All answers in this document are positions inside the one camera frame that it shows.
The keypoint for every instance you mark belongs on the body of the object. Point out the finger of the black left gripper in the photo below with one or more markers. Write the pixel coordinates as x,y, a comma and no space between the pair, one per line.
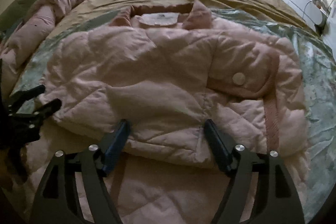
20,97
45,111

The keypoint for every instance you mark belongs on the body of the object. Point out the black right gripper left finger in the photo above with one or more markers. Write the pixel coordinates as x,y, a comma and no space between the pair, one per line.
57,200

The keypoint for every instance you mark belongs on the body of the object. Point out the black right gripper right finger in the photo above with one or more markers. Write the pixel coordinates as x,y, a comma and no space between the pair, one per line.
276,200

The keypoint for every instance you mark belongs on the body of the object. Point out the pink quilted jacket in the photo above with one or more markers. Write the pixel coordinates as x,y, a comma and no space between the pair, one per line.
170,98

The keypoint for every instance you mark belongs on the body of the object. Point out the rolled pink duvet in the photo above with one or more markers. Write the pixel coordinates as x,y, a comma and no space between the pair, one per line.
39,22

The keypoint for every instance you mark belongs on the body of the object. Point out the green floral bed sheet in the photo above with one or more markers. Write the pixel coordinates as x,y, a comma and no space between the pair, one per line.
317,82

